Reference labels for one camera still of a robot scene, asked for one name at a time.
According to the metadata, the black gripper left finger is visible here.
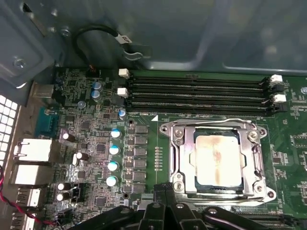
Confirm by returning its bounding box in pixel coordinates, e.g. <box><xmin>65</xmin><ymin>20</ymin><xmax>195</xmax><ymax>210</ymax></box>
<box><xmin>78</xmin><ymin>184</ymin><xmax>166</xmax><ymax>230</ymax></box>

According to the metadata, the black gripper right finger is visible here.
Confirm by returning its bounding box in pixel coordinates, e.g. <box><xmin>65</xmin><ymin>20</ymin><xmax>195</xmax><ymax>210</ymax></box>
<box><xmin>165</xmin><ymin>183</ymin><xmax>262</xmax><ymax>230</ymax></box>

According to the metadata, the metal locking lever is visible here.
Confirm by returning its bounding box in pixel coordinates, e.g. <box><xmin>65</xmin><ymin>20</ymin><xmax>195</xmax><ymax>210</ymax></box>
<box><xmin>171</xmin><ymin>118</ymin><xmax>255</xmax><ymax>129</ymax></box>
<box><xmin>184</xmin><ymin>193</ymin><xmax>271</xmax><ymax>208</ymax></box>

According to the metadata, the metal socket cover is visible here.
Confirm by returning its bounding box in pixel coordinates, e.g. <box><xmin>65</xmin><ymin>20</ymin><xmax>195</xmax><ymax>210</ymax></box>
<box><xmin>169</xmin><ymin>121</ymin><xmax>262</xmax><ymax>199</ymax></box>

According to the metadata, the silver CPU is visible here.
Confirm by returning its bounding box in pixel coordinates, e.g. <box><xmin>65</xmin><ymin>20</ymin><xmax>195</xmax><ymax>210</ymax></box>
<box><xmin>193</xmin><ymin>130</ymin><xmax>245</xmax><ymax>190</ymax></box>

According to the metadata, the black RAM slot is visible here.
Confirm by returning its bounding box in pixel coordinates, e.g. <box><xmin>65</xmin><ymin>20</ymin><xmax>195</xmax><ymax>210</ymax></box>
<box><xmin>234</xmin><ymin>210</ymin><xmax>299</xmax><ymax>227</ymax></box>
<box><xmin>117</xmin><ymin>87</ymin><xmax>287</xmax><ymax>104</ymax></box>
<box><xmin>117</xmin><ymin>98</ymin><xmax>287</xmax><ymax>117</ymax></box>
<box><xmin>115</xmin><ymin>79</ymin><xmax>286</xmax><ymax>94</ymax></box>
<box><xmin>118</xmin><ymin>69</ymin><xmax>284</xmax><ymax>86</ymax></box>

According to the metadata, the CPU socket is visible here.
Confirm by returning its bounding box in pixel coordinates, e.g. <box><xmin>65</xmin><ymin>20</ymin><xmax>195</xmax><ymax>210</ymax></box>
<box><xmin>159</xmin><ymin>118</ymin><xmax>277</xmax><ymax>208</ymax></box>

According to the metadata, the green motherboard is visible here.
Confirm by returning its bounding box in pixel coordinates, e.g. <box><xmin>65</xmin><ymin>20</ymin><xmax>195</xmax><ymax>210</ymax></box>
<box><xmin>31</xmin><ymin>67</ymin><xmax>307</xmax><ymax>230</ymax></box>

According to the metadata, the silver rear port housing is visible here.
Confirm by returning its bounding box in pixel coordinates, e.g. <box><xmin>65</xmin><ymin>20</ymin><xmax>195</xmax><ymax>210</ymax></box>
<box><xmin>13</xmin><ymin>138</ymin><xmax>53</xmax><ymax>161</ymax></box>
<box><xmin>9</xmin><ymin>164</ymin><xmax>47</xmax><ymax>185</ymax></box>
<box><xmin>32</xmin><ymin>83</ymin><xmax>55</xmax><ymax>99</ymax></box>
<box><xmin>11</xmin><ymin>212</ymin><xmax>35</xmax><ymax>230</ymax></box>
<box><xmin>16</xmin><ymin>188</ymin><xmax>41</xmax><ymax>207</ymax></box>

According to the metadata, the blue rear port connector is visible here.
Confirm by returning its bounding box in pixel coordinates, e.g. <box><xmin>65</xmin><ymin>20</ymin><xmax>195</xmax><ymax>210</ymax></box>
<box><xmin>35</xmin><ymin>107</ymin><xmax>60</xmax><ymax>138</ymax></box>

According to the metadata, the black and grey PC case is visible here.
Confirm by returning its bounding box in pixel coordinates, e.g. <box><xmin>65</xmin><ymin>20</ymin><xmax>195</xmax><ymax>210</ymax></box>
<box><xmin>0</xmin><ymin>0</ymin><xmax>307</xmax><ymax>230</ymax></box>

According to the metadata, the black wire with white label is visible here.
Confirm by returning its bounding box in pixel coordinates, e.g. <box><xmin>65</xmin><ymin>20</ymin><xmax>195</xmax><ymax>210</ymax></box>
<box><xmin>75</xmin><ymin>25</ymin><xmax>134</xmax><ymax>72</ymax></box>

